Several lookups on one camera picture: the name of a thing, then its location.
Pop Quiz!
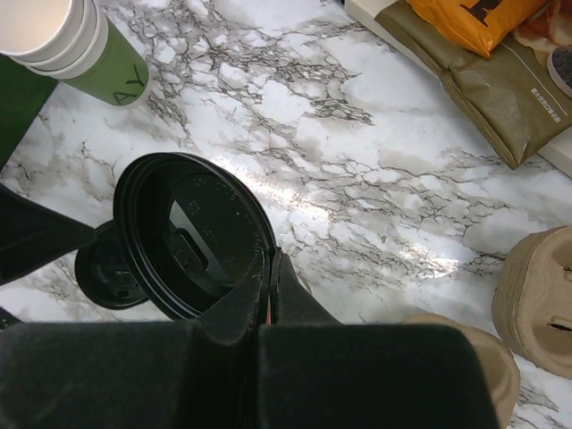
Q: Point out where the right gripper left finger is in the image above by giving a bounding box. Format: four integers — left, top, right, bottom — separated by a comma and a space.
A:
1, 253, 273, 428

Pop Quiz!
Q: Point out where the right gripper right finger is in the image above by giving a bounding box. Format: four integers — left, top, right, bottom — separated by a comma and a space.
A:
256, 253, 496, 428

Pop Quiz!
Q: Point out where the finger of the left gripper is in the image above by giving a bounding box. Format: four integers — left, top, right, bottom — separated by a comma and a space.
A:
1, 186, 97, 285

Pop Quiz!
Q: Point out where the black plastic lid stack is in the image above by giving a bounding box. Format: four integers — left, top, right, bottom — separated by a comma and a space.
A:
74, 221, 148, 310

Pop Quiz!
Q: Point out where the brown paper bag green side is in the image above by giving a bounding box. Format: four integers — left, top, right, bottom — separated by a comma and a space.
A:
0, 55, 57, 167

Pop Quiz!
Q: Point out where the single black plastic lid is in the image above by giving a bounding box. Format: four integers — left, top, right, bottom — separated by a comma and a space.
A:
113, 153, 276, 320

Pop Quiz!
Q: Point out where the brown pulp cup carrier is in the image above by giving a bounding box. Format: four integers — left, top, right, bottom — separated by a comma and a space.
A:
403, 314, 521, 428
492, 226, 571, 379

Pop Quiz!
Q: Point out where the green paper cup stack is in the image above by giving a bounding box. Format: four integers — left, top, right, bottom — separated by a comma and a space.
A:
1, 1, 151, 107

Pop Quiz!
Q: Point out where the cream black tiered shelf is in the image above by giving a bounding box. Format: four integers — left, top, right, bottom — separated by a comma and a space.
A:
344, 1, 571, 174

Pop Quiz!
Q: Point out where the orange kettle chips bag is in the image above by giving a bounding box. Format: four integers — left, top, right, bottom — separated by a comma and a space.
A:
408, 0, 546, 58

